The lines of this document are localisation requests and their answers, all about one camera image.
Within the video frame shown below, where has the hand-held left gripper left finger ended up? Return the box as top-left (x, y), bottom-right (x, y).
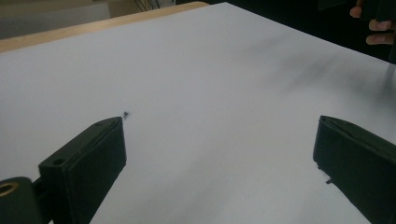
top-left (38, 116), bottom-right (127, 224)

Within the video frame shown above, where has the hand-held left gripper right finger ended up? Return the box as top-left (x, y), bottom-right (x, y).
top-left (312, 115), bottom-right (396, 224)

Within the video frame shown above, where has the wooden table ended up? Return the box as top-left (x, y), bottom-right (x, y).
top-left (0, 1), bottom-right (210, 54)

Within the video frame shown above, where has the white table sheet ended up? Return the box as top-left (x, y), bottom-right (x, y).
top-left (0, 2), bottom-right (396, 224)

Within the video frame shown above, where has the bundle of hanging cables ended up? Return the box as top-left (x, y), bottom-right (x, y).
top-left (134, 0), bottom-right (163, 11)

